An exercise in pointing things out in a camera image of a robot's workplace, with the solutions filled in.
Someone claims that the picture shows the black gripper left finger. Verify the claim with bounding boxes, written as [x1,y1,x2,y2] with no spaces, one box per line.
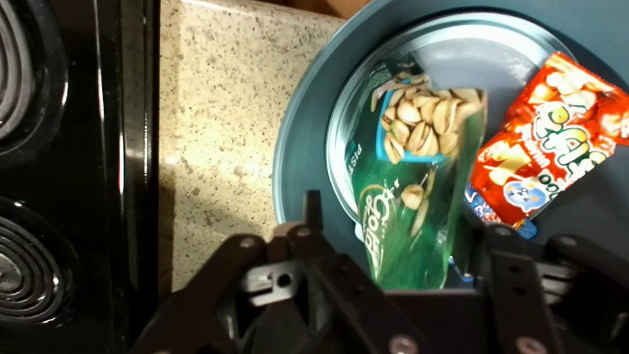
[134,189,421,354]

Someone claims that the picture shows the green pistachio sachet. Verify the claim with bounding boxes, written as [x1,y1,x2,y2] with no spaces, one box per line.
[351,61,490,293]

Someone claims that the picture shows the red popcorn sachet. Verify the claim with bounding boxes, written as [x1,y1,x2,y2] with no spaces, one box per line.
[465,49,629,232]

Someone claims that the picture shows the blue bowl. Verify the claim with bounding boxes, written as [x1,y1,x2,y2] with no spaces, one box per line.
[272,0,629,291]

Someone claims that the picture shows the black electric stove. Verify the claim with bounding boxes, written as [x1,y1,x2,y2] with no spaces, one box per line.
[0,0,164,354]

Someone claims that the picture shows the large stove coil burner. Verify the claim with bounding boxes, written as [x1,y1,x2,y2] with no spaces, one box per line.
[0,0,71,159]

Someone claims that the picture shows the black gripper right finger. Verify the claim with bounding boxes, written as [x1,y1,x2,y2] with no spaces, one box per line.
[478,228,629,354]

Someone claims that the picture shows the small stove coil burner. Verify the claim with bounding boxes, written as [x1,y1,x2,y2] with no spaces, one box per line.
[0,195,81,330]

